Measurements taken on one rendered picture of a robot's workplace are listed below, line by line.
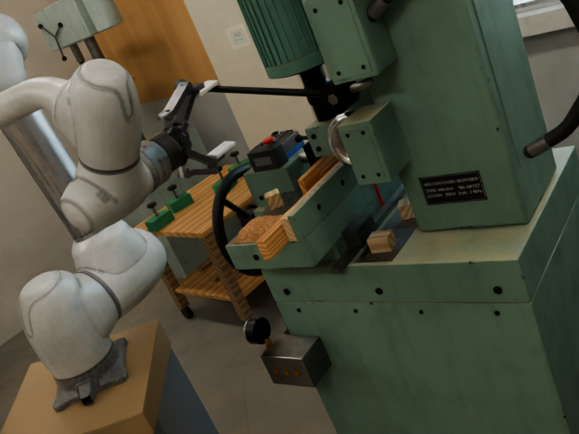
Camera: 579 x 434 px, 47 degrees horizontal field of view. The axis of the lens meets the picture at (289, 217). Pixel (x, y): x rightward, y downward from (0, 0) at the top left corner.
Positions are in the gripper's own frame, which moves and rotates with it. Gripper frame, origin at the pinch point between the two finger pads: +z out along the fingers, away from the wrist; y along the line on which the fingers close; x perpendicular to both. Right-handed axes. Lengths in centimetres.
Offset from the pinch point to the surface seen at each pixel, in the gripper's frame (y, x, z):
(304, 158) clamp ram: -16.9, -8.5, 14.5
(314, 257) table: -23.1, -25.7, -13.3
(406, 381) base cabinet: -56, -38, -8
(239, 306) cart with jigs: -117, 78, 64
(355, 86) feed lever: 6.2, -33.8, -0.4
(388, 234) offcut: -23.7, -36.1, -2.1
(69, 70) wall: -46, 266, 166
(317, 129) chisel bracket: -7.7, -16.4, 10.6
